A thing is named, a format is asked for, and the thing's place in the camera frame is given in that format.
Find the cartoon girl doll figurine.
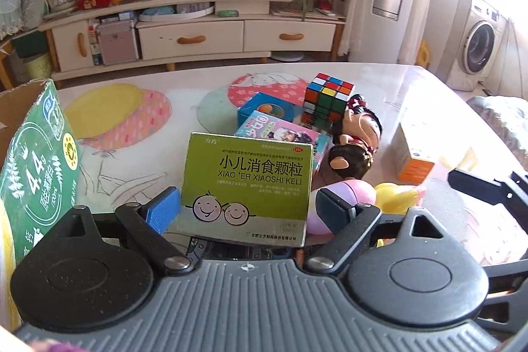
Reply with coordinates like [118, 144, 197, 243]
[328, 94, 383, 179]

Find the yellow toy water gun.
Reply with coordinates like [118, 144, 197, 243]
[307, 177, 428, 248]

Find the white tv cabinet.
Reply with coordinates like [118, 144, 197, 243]
[39, 0, 345, 81]

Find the green waste bin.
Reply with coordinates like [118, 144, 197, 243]
[23, 53, 53, 80]

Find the green white cardboard carton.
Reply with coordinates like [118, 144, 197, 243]
[0, 79, 82, 330]

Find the pink toy box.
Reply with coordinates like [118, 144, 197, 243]
[235, 111, 330, 177]

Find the rubiks cube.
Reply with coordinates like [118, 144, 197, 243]
[301, 72, 354, 131]

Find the washing machine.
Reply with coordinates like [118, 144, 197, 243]
[444, 0, 507, 92]

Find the black hexagonal box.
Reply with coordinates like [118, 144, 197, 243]
[187, 238, 305, 265]

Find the pink storage case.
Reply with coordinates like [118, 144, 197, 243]
[97, 19, 140, 66]

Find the blue small box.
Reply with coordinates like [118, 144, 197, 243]
[237, 92, 303, 126]

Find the green medicine box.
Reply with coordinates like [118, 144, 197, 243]
[176, 132, 313, 247]

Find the orange white medicine box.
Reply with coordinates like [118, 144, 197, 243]
[389, 122, 436, 185]

